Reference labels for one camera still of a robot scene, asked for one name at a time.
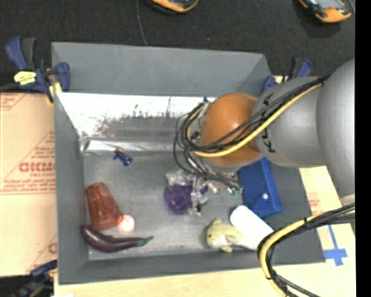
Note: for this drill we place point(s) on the brown cardboard board, red print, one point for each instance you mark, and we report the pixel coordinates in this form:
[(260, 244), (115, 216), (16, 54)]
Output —
[(24, 196)]

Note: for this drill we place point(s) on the purple toy eggplant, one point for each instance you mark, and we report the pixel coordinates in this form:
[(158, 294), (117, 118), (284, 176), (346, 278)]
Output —
[(108, 243)]

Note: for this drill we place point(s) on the red translucent cup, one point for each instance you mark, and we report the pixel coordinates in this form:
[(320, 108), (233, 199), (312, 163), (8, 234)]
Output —
[(102, 206)]

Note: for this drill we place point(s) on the white plastic bottle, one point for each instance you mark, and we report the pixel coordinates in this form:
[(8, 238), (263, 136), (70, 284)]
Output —
[(250, 224)]

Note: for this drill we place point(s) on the purple translucent cup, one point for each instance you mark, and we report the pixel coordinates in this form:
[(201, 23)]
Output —
[(177, 198)]

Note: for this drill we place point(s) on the blue box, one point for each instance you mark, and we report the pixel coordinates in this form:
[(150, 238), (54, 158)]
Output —
[(259, 187)]

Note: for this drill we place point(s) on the yellow-green toy fish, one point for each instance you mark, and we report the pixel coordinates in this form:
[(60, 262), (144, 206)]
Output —
[(220, 234)]

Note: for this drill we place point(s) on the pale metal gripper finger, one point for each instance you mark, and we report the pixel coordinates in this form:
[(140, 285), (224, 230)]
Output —
[(199, 203), (177, 176)]

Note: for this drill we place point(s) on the small blue toy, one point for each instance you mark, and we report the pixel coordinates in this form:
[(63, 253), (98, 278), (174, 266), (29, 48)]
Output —
[(122, 157)]

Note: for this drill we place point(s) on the grey metal bin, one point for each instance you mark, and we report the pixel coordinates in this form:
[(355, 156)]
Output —
[(148, 70)]

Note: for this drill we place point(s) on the pink and white ball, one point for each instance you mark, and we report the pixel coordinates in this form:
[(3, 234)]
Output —
[(126, 224)]

